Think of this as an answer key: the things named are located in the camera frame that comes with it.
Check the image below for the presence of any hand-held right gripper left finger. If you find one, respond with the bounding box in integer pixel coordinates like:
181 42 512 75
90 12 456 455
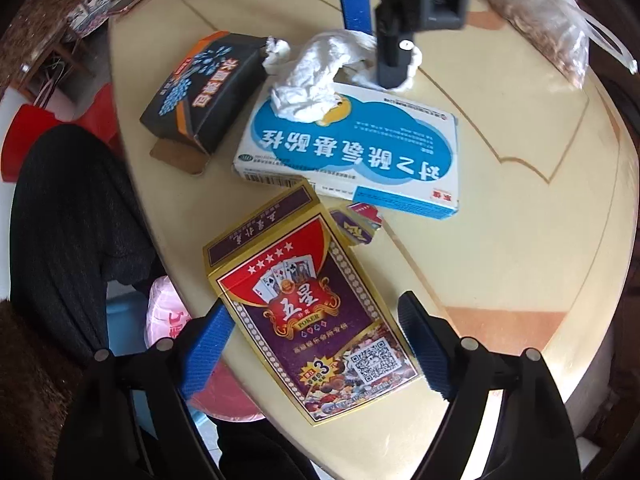
52 302 236 480

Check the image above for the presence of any brown fuzzy cushion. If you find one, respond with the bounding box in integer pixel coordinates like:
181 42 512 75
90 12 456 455
0 300 86 461

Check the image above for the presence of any person's black trouser leg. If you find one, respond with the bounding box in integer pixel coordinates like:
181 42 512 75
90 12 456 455
9 125 156 366
217 410 321 480

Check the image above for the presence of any blue and white medicine box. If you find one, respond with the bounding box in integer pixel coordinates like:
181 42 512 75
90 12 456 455
231 82 461 221

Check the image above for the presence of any bin with pink bag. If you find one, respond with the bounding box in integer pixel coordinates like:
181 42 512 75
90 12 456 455
107 275 268 441

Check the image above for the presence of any white tissue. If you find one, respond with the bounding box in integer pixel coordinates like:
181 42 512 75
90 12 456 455
262 30 423 123

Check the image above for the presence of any wooden stool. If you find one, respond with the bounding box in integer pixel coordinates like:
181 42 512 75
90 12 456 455
0 0 108 106

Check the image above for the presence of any black cardboard snack box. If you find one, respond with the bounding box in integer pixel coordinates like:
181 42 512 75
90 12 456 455
139 31 271 176

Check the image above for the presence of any beige coffee table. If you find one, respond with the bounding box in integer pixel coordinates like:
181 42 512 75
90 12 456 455
107 0 640 480

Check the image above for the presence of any red plastic stool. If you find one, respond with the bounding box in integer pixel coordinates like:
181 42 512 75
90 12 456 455
0 85 121 181

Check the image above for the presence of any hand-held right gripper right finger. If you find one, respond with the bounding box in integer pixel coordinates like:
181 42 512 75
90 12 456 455
397 291 583 480

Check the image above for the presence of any plastic bag of peanuts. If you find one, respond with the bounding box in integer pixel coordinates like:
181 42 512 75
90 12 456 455
475 0 638 92

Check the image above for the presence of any playing card box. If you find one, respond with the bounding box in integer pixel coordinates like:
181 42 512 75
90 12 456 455
202 177 421 427

